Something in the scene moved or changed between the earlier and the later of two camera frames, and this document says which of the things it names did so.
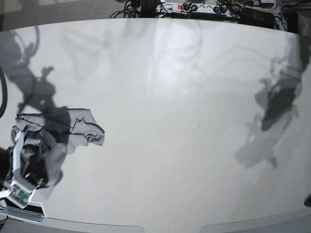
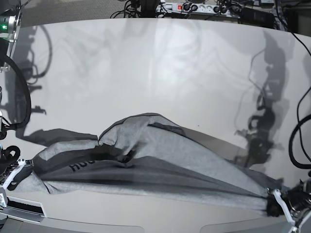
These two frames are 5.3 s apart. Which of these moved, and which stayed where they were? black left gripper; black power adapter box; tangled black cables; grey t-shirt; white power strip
Moved: grey t-shirt; black left gripper
Stayed: black power adapter box; white power strip; tangled black cables
